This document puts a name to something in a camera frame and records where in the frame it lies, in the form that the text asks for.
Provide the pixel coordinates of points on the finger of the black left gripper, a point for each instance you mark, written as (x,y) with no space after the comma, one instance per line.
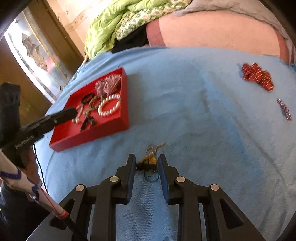
(20,138)

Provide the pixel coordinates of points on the white marked stick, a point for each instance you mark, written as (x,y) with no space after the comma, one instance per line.
(18,180)

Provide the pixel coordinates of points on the green quilted comforter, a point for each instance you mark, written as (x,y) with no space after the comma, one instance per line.
(121,18)

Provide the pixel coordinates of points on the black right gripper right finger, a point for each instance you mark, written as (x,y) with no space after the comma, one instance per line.
(223,218)

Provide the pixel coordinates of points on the pink bolster cushion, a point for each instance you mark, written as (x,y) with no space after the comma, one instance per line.
(218,29)

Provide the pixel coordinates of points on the red white hair clip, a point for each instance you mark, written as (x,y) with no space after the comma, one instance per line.
(285,110)

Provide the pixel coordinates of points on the stained glass door window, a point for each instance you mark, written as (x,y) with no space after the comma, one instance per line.
(36,56)

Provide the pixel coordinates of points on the red patterned scrunchie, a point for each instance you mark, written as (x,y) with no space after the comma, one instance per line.
(254,73)

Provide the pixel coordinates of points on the red jewelry tray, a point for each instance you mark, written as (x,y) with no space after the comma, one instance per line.
(69,134)

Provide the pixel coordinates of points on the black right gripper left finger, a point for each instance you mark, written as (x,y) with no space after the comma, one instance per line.
(91,209)

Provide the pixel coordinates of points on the grey textured pillow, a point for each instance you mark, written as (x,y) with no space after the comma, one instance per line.
(253,9)

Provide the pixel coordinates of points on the red plaid fabric scrunchie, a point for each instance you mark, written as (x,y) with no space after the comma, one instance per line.
(108,85)

